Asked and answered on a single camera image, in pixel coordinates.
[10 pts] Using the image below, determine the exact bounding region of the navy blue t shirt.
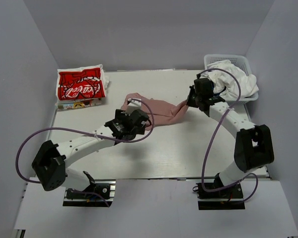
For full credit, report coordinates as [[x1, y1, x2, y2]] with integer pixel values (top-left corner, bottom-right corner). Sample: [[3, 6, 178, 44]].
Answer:
[[213, 85, 226, 96]]

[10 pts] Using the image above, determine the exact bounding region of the pink t shirt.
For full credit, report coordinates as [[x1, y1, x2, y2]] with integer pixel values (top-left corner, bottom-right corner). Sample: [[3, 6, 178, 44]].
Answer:
[[121, 93, 189, 126]]

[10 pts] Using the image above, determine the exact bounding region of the white t shirt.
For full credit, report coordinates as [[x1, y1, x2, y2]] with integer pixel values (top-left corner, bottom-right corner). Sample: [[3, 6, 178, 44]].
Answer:
[[206, 59, 261, 99]]

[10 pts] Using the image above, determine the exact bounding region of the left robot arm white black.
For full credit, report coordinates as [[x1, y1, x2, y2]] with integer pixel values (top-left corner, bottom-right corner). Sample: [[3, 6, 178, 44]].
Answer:
[[32, 109, 150, 198]]

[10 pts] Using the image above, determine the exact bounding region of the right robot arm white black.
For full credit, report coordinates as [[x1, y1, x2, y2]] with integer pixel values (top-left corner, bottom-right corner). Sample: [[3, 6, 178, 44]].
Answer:
[[187, 78, 274, 198]]

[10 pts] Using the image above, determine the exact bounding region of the folded cartoon print shirt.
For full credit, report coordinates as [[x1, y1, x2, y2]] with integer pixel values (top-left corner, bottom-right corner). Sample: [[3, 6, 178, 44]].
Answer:
[[55, 64, 112, 111]]

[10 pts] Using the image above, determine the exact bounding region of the white plastic basket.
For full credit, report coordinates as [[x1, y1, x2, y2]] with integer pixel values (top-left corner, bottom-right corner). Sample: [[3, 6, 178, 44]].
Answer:
[[204, 54, 259, 105]]

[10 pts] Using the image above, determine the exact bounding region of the red coca cola shirt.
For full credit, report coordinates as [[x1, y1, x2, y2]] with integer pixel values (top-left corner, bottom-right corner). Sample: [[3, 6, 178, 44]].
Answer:
[[56, 64, 107, 102]]

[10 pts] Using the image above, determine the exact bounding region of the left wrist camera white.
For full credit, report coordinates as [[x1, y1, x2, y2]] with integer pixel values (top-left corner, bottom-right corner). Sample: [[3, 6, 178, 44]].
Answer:
[[125, 98, 142, 115]]

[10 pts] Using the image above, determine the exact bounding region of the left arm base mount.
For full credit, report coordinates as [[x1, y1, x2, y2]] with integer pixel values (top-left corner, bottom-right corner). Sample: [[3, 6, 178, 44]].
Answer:
[[63, 171, 116, 208]]

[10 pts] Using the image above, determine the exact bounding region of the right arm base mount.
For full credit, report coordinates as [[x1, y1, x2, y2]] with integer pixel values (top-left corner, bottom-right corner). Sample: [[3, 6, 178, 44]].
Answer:
[[192, 183, 245, 211]]

